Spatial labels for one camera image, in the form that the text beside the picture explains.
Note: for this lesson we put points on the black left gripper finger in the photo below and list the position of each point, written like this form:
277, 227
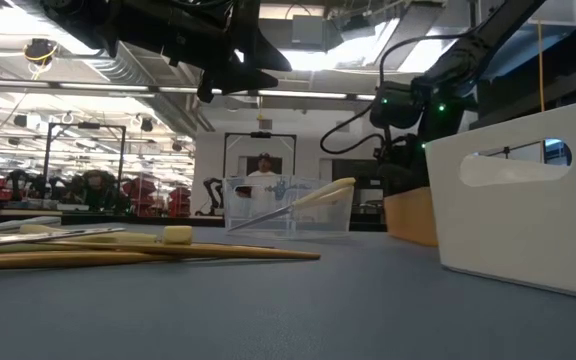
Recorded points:
265, 55
238, 82

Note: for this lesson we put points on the clear plastic bin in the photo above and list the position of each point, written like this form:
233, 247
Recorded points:
268, 200

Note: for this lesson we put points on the white plastic bin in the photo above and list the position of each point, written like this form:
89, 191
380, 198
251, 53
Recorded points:
518, 235

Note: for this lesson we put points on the silver metal table knife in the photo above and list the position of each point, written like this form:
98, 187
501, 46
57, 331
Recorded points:
43, 237

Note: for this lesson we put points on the silver metal cutlery piece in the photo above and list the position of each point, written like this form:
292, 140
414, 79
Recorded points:
13, 223

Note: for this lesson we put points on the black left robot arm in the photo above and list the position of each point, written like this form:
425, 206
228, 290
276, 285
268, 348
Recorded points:
118, 25

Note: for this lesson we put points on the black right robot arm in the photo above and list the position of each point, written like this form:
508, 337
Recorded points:
458, 60

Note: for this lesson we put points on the black neighbouring-station robot arm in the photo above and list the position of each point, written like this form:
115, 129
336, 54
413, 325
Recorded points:
213, 192

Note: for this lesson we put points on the brown wooden bin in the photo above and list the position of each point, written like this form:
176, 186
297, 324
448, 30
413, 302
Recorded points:
410, 217

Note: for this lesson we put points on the person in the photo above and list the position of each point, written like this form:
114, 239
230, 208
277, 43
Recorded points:
98, 187
264, 165

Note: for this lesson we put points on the red storage bins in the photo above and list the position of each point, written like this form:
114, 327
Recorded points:
138, 190

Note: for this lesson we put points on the grey-blue table mat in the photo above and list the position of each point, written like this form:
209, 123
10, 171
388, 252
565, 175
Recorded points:
288, 310

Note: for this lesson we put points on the black station frame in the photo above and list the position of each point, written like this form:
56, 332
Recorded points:
260, 134
85, 125

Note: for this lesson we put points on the silver ventilation duct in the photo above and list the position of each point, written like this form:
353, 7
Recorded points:
133, 75

